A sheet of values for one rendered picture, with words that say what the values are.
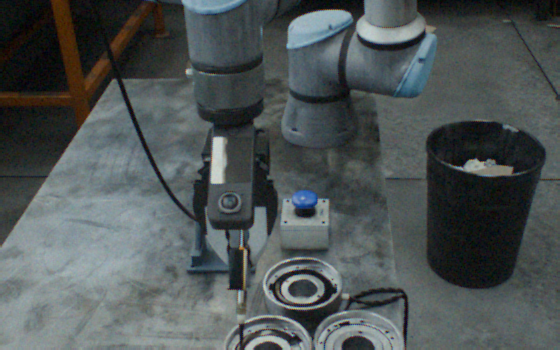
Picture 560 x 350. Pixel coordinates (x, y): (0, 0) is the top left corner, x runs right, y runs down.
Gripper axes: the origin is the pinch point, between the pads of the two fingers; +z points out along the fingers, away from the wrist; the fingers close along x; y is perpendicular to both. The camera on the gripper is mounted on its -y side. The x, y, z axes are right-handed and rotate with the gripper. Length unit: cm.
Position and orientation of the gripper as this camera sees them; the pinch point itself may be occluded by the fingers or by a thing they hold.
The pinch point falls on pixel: (240, 259)
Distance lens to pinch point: 83.5
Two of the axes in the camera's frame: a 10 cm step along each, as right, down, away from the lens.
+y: 0.5, -5.2, 8.5
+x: -10.0, 0.0, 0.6
